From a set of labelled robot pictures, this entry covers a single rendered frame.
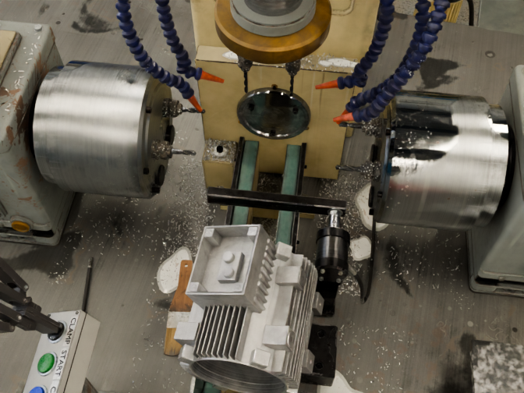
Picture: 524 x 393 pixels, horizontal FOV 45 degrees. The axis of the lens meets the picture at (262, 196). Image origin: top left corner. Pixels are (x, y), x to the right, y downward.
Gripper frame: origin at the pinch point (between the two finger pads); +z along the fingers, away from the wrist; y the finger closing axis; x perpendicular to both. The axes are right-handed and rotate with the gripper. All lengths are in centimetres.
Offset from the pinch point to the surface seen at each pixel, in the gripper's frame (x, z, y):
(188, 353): -17.8, 14.8, -0.7
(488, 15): -51, 150, 205
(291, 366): -31.8, 21.8, -0.7
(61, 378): -3.5, 5.0, -7.2
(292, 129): -24, 27, 51
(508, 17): -59, 154, 205
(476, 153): -60, 26, 35
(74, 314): -2.4, 4.8, 2.7
